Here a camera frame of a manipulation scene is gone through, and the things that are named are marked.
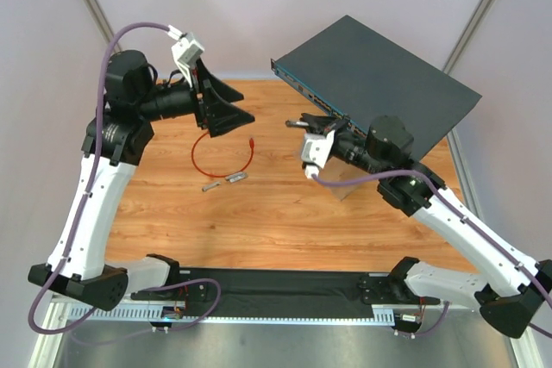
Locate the silver transceiver module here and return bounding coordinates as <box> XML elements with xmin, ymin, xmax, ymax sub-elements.
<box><xmin>225</xmin><ymin>172</ymin><xmax>248</xmax><ymax>183</ymax></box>
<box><xmin>285</xmin><ymin>120</ymin><xmax>309</xmax><ymax>128</ymax></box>
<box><xmin>202</xmin><ymin>181</ymin><xmax>222</xmax><ymax>192</ymax></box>

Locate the red ethernet cable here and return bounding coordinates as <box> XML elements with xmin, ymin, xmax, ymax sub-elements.
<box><xmin>191</xmin><ymin>130</ymin><xmax>256</xmax><ymax>178</ymax></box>

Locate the dark blue network switch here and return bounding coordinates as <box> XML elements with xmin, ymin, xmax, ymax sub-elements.
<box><xmin>271</xmin><ymin>16</ymin><xmax>481</xmax><ymax>159</ymax></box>

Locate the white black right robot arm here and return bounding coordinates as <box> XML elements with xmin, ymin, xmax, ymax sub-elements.
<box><xmin>287</xmin><ymin>113</ymin><xmax>551</xmax><ymax>339</ymax></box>

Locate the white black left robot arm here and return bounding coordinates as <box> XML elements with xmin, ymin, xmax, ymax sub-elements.
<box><xmin>28</xmin><ymin>50</ymin><xmax>254</xmax><ymax>311</ymax></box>

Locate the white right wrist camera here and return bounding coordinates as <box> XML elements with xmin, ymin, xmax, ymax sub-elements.
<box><xmin>300</xmin><ymin>130</ymin><xmax>336</xmax><ymax>179</ymax></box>

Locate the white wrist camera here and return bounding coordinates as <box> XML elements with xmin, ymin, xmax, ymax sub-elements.
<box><xmin>167</xmin><ymin>25</ymin><xmax>204</xmax><ymax>87</ymax></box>
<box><xmin>300</xmin><ymin>130</ymin><xmax>336</xmax><ymax>179</ymax></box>

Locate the wooden switch stand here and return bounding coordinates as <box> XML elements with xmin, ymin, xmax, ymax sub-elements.
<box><xmin>292</xmin><ymin>147</ymin><xmax>367</xmax><ymax>202</ymax></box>

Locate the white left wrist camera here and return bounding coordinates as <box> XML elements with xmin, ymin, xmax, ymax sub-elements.
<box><xmin>167</xmin><ymin>25</ymin><xmax>204</xmax><ymax>87</ymax></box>

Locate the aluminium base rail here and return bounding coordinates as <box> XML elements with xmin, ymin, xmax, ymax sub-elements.
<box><xmin>51</xmin><ymin>267</ymin><xmax>525</xmax><ymax>326</ymax></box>

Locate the right aluminium frame post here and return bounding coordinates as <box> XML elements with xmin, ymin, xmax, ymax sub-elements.
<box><xmin>442</xmin><ymin>0</ymin><xmax>495</xmax><ymax>74</ymax></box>

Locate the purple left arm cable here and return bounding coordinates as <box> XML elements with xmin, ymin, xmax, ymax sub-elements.
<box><xmin>27</xmin><ymin>22</ymin><xmax>225</xmax><ymax>346</ymax></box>

